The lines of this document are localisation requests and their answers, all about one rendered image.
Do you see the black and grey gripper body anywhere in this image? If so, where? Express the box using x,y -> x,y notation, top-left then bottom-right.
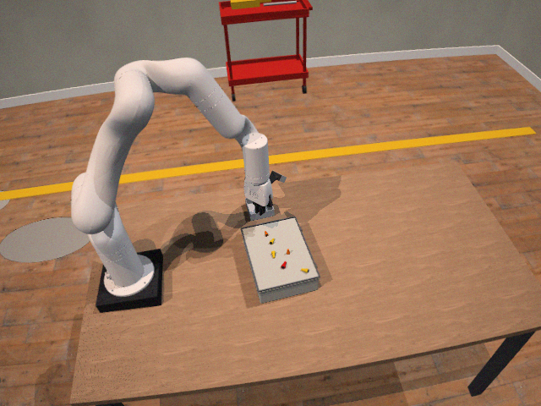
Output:
244,178 -> 273,206

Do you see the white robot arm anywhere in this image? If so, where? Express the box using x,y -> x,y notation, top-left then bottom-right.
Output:
71,58 -> 287,297

